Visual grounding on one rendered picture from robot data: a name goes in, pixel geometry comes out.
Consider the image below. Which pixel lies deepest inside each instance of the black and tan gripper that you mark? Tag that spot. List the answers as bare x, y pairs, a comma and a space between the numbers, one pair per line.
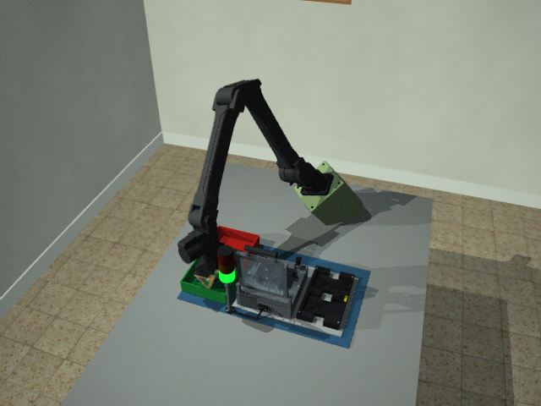
203, 271

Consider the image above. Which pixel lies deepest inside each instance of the green bin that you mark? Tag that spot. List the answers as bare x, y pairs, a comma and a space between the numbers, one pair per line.
187, 287

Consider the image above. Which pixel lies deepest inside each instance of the red open box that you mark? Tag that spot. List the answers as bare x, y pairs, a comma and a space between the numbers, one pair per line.
237, 239

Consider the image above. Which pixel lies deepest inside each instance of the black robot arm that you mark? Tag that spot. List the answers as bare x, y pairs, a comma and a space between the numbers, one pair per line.
292, 168

